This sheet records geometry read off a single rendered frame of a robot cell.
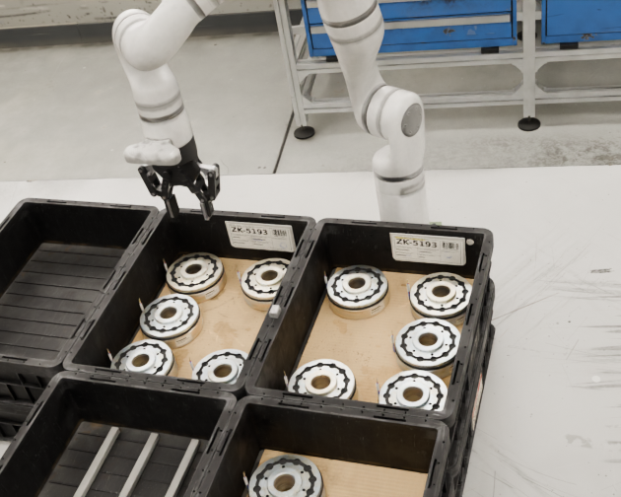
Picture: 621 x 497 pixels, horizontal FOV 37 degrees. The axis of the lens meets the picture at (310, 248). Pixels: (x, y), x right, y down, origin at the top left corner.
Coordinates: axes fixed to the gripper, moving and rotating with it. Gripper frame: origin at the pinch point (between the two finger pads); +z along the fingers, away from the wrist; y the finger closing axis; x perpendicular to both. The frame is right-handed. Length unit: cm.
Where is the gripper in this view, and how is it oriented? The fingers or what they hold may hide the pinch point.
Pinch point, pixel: (189, 208)
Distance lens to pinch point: 155.5
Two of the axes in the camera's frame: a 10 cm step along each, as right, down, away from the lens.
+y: -9.5, -0.8, 3.1
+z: 1.5, 7.6, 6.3
